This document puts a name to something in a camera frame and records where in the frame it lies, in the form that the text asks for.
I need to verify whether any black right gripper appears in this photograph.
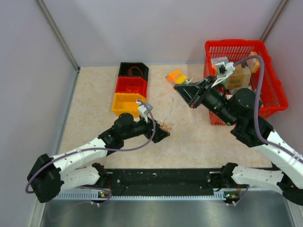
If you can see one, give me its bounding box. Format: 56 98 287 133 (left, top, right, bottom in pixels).
173 75 237 127

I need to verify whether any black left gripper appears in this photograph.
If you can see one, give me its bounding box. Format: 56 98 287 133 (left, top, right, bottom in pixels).
122 113 169 143

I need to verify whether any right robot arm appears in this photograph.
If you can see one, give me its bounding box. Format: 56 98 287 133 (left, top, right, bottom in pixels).
173 76 303 205

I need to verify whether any orange green carton box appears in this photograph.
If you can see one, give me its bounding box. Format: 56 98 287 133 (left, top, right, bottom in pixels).
166 70 191 86

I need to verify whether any yellow storage bin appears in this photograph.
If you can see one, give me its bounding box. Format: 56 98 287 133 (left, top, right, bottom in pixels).
112 93 147 118

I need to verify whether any red storage bin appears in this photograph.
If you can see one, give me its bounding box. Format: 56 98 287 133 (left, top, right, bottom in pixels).
115 77 148 98

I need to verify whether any brown cardboard box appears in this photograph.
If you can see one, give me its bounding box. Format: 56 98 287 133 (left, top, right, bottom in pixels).
225 65 251 90

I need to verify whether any black storage bin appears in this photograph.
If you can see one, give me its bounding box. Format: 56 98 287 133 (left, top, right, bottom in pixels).
118 62 149 81

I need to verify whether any beige orange box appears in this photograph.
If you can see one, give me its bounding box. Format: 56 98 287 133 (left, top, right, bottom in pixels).
246 58 260 74

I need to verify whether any red plastic basket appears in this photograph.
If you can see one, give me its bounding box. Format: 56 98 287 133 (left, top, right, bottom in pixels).
204 39 288 119

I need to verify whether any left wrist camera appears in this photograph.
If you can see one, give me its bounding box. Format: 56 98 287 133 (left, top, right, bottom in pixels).
136 99 153 123

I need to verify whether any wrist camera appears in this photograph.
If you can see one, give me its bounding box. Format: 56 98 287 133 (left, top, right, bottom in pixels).
211 57 235 87
136 99 153 123

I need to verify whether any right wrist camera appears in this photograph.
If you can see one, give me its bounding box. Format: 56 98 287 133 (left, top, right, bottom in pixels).
211 57 235 87

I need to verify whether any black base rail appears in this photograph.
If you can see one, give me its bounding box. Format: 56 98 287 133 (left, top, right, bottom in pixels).
107 168 223 196

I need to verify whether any orange cable in black bin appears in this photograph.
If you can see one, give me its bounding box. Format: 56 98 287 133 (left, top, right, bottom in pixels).
127 67 144 77

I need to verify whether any white slotted cable duct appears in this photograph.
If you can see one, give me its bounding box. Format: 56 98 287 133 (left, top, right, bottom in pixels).
54 190 111 201

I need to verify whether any aluminium corner post right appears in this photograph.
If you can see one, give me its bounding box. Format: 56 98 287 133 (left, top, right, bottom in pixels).
260 0 290 42

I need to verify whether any aluminium corner post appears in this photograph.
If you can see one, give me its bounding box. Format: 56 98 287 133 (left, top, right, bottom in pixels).
260 0 290 42
35 0 80 73

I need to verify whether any aluminium corner post left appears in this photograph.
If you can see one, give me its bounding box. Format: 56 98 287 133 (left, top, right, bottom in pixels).
35 0 80 73

